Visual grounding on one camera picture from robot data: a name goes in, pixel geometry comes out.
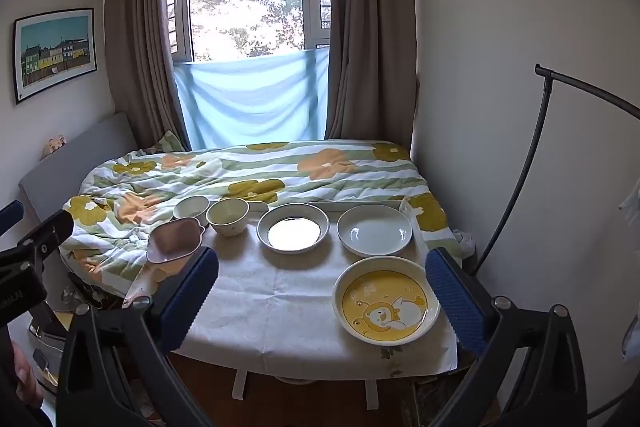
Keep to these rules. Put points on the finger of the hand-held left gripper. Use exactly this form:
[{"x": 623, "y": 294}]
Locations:
[
  {"x": 10, "y": 217},
  {"x": 52, "y": 232}
]

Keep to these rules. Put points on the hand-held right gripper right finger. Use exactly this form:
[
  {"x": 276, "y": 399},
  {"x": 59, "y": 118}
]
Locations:
[{"x": 457, "y": 307}]

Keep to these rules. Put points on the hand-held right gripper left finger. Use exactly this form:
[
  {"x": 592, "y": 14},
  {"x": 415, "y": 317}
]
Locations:
[{"x": 192, "y": 297}]

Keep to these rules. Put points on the pink square bowl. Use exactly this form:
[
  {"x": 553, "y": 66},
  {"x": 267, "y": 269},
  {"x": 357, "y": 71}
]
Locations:
[{"x": 172, "y": 242}]

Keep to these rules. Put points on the yellow duck print plate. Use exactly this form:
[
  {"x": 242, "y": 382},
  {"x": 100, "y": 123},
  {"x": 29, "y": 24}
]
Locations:
[{"x": 387, "y": 307}]

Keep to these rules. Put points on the plain white plate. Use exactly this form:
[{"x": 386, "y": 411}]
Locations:
[{"x": 375, "y": 231}]

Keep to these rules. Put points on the grey rimmed plate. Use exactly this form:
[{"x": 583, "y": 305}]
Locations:
[{"x": 292, "y": 229}]

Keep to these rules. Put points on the person's left hand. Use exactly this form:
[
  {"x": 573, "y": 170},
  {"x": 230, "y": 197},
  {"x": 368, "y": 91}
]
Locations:
[{"x": 25, "y": 372}]

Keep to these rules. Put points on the grey headboard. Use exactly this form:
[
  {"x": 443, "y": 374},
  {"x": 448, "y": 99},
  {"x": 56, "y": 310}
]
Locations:
[{"x": 75, "y": 162}]

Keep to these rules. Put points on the cream speckled bowl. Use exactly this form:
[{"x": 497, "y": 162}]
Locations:
[{"x": 227, "y": 219}]

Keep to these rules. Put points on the small pink item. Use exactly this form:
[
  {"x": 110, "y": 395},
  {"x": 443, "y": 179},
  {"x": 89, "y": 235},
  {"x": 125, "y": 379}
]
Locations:
[{"x": 55, "y": 144}]

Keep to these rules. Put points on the small white bowl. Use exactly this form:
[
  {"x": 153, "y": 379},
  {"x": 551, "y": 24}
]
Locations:
[{"x": 190, "y": 209}]

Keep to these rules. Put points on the cream patterned tablecloth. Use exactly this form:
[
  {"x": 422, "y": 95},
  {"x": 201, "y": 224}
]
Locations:
[{"x": 280, "y": 292}]

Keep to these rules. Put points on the floral quilt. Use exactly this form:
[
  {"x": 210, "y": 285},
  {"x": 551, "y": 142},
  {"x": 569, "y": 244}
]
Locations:
[{"x": 210, "y": 177}]

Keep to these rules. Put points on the green patterned pillow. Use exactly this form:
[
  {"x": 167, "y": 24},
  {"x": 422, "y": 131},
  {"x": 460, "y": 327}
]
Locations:
[{"x": 170, "y": 142}]

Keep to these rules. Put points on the brown curtain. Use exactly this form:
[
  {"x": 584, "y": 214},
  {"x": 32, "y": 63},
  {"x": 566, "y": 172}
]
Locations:
[
  {"x": 370, "y": 47},
  {"x": 140, "y": 57}
]

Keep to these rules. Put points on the light blue cloth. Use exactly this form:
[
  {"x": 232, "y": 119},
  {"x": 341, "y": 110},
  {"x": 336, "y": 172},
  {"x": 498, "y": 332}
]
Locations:
[{"x": 250, "y": 102}]

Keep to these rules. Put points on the white table frame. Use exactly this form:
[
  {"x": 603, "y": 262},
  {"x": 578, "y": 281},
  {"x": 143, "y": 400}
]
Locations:
[{"x": 240, "y": 382}]

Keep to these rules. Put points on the framed wall picture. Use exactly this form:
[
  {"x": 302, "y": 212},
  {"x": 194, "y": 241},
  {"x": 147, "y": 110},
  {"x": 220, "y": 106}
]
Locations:
[{"x": 55, "y": 54}]

